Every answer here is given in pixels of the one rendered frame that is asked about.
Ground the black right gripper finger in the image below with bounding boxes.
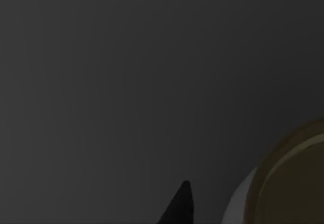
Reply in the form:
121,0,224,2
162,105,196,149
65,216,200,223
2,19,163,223
156,180,195,224

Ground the brown round plant pot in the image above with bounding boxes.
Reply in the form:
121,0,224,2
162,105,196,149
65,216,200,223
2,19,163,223
221,117,324,224

